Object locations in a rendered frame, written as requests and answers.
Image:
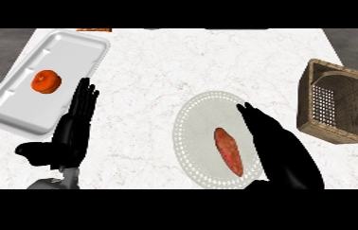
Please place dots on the orange round fruit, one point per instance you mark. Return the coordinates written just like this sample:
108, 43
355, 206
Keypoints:
45, 81

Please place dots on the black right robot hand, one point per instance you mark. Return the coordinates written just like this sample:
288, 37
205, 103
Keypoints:
279, 151

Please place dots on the reddish-brown sweet potato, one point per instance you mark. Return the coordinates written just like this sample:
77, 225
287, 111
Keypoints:
229, 151

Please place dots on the brown wicker basket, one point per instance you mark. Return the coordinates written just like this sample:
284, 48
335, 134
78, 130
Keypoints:
329, 102

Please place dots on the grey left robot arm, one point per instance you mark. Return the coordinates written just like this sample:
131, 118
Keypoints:
57, 179

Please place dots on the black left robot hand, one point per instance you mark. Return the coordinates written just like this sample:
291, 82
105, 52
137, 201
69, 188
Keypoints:
74, 129

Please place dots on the white rectangular tray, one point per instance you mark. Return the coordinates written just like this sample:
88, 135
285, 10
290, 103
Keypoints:
48, 82

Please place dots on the round pale grey placemat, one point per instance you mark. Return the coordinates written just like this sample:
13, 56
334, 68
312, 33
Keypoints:
204, 139

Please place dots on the orange-brown flat object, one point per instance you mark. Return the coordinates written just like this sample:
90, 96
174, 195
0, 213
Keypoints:
93, 29

